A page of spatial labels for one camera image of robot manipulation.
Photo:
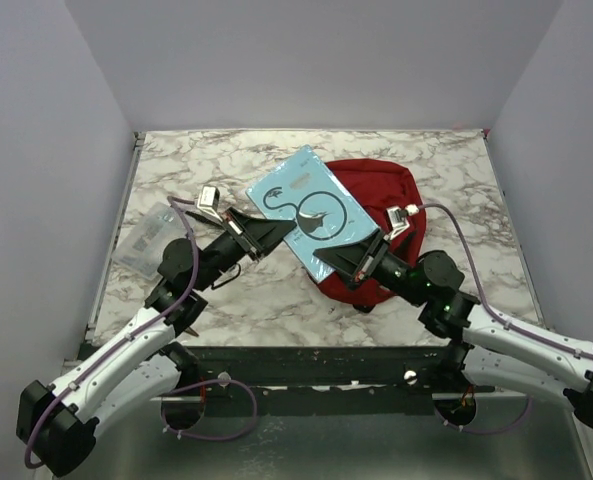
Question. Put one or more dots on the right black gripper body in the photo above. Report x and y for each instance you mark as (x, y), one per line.
(385, 268)

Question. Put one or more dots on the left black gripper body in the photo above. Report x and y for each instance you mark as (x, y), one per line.
(231, 248)

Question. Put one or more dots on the light blue book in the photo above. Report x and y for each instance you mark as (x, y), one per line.
(304, 189)

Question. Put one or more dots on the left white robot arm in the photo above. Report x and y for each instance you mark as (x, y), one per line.
(57, 421)

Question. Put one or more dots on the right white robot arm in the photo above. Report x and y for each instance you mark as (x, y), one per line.
(490, 348)

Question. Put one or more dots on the clear plastic organizer box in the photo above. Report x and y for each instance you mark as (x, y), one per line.
(141, 251)

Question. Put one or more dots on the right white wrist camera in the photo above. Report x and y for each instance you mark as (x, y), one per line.
(399, 221)

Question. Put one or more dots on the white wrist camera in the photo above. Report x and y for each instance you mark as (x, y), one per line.
(399, 221)
(208, 200)

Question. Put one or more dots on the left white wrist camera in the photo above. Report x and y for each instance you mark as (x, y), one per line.
(208, 200)

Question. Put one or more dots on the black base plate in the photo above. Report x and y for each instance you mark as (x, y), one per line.
(226, 381)

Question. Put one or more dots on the aluminium mounting rail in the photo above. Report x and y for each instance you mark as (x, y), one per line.
(476, 390)

